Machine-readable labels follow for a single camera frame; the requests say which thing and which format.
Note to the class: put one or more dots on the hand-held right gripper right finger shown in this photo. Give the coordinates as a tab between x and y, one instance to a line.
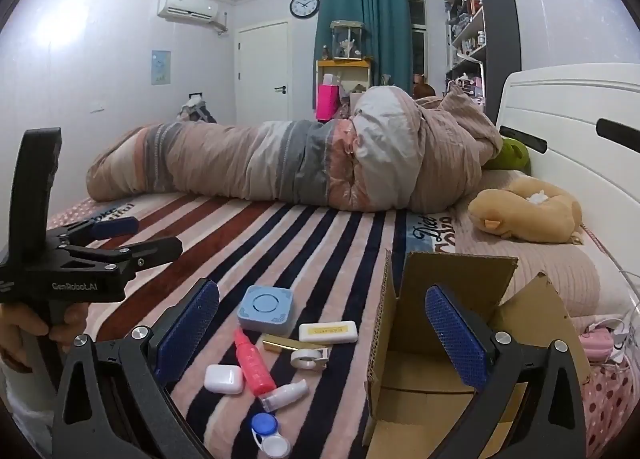
455	339

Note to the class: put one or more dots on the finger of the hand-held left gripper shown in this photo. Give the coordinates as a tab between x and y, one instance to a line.
160	249
115	227

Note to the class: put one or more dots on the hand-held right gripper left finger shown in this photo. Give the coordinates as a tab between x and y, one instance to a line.
187	334

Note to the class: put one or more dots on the white earbuds case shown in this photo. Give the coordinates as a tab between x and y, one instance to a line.
223	379

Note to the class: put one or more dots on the pink plastic bottle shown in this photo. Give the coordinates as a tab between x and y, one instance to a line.
255	371

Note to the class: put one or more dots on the brown cardboard box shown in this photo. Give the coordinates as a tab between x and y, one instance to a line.
530	319

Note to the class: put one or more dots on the blue square plastic case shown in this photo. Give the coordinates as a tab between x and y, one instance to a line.
265	309

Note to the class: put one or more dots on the gold stick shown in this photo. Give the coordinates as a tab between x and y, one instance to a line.
277	342

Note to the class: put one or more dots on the small white bottle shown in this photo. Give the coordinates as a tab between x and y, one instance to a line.
287	394

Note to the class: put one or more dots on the white tape dispenser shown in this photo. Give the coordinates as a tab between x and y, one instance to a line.
305	358

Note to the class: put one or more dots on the white box with yellow label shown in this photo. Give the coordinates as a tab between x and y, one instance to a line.
327	331

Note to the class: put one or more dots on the blue white contact lens case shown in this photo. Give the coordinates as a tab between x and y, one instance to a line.
272	444

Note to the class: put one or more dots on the person's left forearm white sleeve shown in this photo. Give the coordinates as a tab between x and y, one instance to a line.
20	399

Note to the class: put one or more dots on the person's left hand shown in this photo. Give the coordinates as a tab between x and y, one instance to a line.
25	321

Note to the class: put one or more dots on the pink quilted pillow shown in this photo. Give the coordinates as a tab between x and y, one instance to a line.
550	259

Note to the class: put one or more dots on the rolled pink grey duvet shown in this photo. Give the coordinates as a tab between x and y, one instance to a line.
250	159

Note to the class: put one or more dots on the striped blanket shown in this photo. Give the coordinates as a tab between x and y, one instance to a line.
300	249

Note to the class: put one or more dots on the pink charger device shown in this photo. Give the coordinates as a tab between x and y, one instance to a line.
597	344

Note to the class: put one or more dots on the folding chair with clothes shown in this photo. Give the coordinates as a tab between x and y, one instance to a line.
195	109

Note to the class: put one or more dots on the tan plush toy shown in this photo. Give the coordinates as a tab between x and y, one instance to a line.
525	214

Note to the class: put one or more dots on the pink polka dot sheet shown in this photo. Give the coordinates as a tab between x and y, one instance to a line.
610	399

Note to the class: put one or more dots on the green plush toy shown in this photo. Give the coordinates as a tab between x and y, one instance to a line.
512	154

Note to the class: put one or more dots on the white door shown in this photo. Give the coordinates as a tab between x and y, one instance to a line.
262	74

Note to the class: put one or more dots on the pink container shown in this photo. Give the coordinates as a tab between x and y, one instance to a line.
326	101

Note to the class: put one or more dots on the white air conditioner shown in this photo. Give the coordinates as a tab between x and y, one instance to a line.
187	6

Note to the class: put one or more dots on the brown plush toy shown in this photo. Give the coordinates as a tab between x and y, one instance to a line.
423	88

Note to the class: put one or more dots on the white bed headboard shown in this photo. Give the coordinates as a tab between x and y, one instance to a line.
565	109

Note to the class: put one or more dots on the yellow table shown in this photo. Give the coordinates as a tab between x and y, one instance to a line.
345	63

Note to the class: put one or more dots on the glass display case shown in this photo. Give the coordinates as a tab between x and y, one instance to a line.
346	39

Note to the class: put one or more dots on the window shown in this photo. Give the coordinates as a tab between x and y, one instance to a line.
417	39

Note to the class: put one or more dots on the teal curtain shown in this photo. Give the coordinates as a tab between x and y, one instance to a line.
365	9

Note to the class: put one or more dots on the dark bookshelf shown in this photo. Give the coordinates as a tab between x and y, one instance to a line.
500	24

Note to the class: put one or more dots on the white light switch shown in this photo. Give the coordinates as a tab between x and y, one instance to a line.
97	106

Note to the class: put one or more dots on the small blue wall poster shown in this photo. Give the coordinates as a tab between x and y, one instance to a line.
161	67

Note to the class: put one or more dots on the round wall clock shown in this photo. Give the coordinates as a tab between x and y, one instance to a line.
305	4

